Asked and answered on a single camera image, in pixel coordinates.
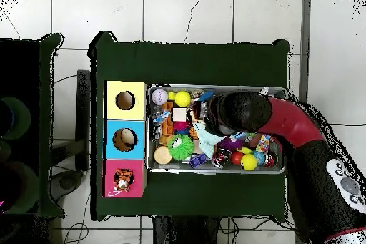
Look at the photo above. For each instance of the dark green table cloth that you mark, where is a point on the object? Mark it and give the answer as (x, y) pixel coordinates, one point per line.
(45, 83)
(186, 63)

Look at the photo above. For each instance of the tan round disc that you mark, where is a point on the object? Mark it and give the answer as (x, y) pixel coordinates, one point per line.
(162, 155)

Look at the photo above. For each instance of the white baseball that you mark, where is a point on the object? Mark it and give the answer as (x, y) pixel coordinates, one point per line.
(159, 97)

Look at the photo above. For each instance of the wooden box with three holes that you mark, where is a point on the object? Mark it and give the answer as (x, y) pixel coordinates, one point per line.
(137, 112)

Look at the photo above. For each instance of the smooth yellow ball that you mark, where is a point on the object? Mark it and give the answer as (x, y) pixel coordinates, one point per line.
(249, 162)

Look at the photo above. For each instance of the yellow tennis ball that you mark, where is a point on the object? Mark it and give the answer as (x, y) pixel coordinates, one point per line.
(182, 98)

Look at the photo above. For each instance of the blue plastic compartment tray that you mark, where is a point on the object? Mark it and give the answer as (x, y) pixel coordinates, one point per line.
(198, 161)

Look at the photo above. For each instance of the shallow silver mesh bin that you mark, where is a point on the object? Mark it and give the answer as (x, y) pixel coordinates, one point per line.
(171, 167)

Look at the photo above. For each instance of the orange striped tiger plush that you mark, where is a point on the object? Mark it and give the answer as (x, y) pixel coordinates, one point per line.
(123, 176)

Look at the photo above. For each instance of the green spiky toy with eyes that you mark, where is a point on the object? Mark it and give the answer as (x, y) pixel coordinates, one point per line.
(181, 148)

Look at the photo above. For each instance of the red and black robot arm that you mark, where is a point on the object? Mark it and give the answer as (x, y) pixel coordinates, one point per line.
(291, 123)

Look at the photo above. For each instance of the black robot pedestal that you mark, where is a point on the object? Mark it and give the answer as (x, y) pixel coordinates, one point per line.
(183, 232)

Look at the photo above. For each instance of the mint green cloth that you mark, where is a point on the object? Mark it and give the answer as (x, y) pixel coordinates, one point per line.
(208, 143)

